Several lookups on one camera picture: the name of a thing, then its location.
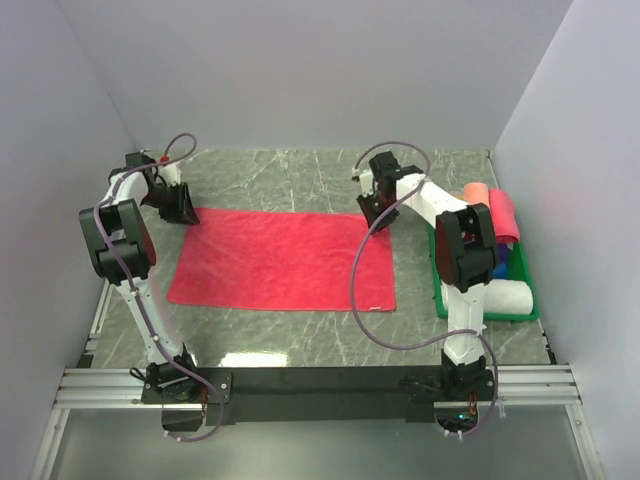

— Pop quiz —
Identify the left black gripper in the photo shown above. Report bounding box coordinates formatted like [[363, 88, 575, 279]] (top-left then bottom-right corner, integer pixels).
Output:
[[142, 180, 201, 225]]

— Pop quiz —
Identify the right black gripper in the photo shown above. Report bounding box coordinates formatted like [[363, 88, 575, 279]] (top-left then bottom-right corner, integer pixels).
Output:
[[358, 187, 400, 234]]

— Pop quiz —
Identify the red towel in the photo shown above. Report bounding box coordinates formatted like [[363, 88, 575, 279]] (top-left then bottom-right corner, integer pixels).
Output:
[[167, 208, 396, 312]]

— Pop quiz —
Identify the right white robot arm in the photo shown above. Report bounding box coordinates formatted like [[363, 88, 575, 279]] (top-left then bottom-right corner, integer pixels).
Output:
[[352, 151, 498, 399]]

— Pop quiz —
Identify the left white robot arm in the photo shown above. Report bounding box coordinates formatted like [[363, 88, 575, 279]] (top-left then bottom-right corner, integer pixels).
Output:
[[79, 151, 202, 402]]

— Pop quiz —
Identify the orange rolled towel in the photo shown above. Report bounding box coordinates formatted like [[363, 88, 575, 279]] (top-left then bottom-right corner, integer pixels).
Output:
[[463, 182, 489, 206]]

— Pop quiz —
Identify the pink rolled towel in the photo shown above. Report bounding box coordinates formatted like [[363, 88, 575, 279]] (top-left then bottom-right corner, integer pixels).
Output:
[[489, 188, 520, 244]]

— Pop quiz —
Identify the purple towel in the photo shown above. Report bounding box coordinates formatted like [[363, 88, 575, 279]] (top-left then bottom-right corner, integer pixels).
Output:
[[497, 243, 513, 267]]

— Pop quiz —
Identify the blue towel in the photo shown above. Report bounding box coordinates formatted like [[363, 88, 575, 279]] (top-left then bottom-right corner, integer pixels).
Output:
[[493, 264, 509, 279]]

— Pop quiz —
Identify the white rolled towel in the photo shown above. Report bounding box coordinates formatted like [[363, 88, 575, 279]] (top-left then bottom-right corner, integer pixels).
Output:
[[436, 279, 535, 320]]

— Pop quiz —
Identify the green plastic bin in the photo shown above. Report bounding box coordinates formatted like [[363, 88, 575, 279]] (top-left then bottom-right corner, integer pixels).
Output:
[[427, 226, 539, 323]]

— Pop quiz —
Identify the black base beam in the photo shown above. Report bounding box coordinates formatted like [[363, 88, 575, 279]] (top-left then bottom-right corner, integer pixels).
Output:
[[141, 365, 496, 424]]

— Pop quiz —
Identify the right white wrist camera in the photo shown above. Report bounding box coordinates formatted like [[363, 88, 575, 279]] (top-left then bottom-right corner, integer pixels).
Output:
[[351, 168, 377, 198]]

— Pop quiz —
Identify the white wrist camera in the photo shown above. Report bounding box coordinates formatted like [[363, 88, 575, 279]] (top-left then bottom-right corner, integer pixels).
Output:
[[158, 155, 182, 187], [351, 168, 377, 198]]

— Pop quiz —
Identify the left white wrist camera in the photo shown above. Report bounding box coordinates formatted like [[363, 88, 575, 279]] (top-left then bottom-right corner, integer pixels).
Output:
[[158, 155, 182, 187]]

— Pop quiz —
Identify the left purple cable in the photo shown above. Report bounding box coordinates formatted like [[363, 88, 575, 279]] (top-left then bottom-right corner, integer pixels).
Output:
[[97, 133, 229, 445]]

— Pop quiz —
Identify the purple cable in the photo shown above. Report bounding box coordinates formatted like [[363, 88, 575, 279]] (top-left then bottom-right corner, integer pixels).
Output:
[[348, 143, 501, 438], [97, 133, 229, 445]]

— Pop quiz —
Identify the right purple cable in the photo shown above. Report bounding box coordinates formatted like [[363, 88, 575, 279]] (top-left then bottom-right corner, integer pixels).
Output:
[[348, 143, 501, 438]]

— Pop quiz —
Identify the aluminium rail frame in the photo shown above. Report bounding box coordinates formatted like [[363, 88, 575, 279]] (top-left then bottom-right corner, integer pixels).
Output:
[[31, 365, 582, 479]]

